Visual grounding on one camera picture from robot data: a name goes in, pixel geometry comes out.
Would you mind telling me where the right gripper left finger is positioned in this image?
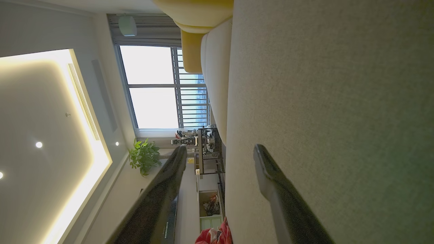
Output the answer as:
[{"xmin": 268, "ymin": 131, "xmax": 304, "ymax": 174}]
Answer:
[{"xmin": 106, "ymin": 145, "xmax": 188, "ymax": 244}]

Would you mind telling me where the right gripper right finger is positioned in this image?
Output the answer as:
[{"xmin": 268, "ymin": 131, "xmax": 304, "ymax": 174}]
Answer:
[{"xmin": 254, "ymin": 144, "xmax": 336, "ymax": 244}]

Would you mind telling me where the red white basketball jersey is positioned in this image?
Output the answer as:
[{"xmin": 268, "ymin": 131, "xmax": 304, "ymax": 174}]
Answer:
[{"xmin": 195, "ymin": 217, "xmax": 233, "ymax": 244}]

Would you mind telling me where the flat screen television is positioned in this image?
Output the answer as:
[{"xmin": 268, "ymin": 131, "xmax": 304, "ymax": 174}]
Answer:
[{"xmin": 140, "ymin": 188, "xmax": 179, "ymax": 244}]

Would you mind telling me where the green potted plant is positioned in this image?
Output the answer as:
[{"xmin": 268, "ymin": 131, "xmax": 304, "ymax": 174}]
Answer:
[{"xmin": 129, "ymin": 138, "xmax": 162, "ymax": 177}]

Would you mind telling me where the white low tv cabinet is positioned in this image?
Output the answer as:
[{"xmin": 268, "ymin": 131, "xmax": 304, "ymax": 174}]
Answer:
[{"xmin": 196, "ymin": 176, "xmax": 225, "ymax": 233}]

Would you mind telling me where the black framed coffee table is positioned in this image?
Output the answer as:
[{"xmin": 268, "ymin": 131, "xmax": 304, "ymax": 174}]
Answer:
[{"xmin": 197, "ymin": 127, "xmax": 226, "ymax": 179}]

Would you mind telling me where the white black wheeled robot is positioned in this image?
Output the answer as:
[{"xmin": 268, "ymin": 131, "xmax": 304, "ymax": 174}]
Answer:
[{"xmin": 171, "ymin": 125, "xmax": 217, "ymax": 153}]

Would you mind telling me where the grey fabric sofa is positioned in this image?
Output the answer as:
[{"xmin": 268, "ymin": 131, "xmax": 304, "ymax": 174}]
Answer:
[{"xmin": 201, "ymin": 0, "xmax": 434, "ymax": 244}]

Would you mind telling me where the grey balcony railing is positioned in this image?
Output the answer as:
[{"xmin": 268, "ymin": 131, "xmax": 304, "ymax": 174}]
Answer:
[{"xmin": 172, "ymin": 47, "xmax": 211, "ymax": 128}]

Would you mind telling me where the large balcony window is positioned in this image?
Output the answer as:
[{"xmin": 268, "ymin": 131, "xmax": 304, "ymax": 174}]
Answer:
[{"xmin": 115, "ymin": 44, "xmax": 211, "ymax": 131}]

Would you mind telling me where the small yellow back cushion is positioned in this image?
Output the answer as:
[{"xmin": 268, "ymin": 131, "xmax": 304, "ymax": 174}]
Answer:
[{"xmin": 180, "ymin": 30, "xmax": 206, "ymax": 74}]

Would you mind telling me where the grey window curtain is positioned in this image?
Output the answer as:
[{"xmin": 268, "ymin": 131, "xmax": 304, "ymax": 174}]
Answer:
[{"xmin": 108, "ymin": 14, "xmax": 182, "ymax": 46}]

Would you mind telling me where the white round ceiling device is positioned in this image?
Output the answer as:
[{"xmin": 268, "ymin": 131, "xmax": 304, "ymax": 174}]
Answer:
[{"xmin": 118, "ymin": 15, "xmax": 138, "ymax": 37}]

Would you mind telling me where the wide yellow back cushion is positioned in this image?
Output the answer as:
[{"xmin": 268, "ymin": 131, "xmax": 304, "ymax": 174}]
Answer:
[{"xmin": 152, "ymin": 0, "xmax": 234, "ymax": 27}]

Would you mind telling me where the black cable tangle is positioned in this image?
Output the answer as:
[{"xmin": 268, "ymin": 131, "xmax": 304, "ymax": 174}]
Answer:
[{"xmin": 203, "ymin": 195, "xmax": 221, "ymax": 217}]

